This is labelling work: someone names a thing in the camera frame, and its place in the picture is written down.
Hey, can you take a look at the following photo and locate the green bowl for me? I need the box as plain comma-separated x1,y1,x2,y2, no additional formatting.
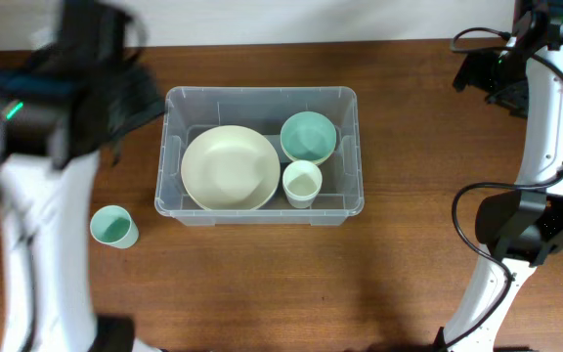
280,111,337,158

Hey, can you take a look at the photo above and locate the grey cup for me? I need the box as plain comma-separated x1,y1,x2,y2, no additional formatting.
286,194,316,209

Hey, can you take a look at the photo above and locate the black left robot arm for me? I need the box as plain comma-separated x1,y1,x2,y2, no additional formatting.
0,1,164,351

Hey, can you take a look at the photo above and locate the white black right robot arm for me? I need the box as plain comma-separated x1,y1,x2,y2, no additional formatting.
433,1,563,351

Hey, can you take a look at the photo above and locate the black right camera cable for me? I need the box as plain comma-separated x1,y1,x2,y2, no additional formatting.
437,26,563,351

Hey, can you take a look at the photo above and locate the beige plate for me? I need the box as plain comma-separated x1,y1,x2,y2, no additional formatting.
181,125,281,210

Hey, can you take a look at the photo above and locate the small green cup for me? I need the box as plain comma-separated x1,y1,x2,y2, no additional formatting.
89,205,140,249

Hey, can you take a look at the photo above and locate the white bowl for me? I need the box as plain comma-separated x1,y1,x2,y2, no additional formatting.
286,154,332,166

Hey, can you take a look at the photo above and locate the clear plastic storage container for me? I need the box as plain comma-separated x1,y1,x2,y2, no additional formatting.
154,86,365,226

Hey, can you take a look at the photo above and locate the cream cup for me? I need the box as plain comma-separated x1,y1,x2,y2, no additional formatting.
282,160,323,196

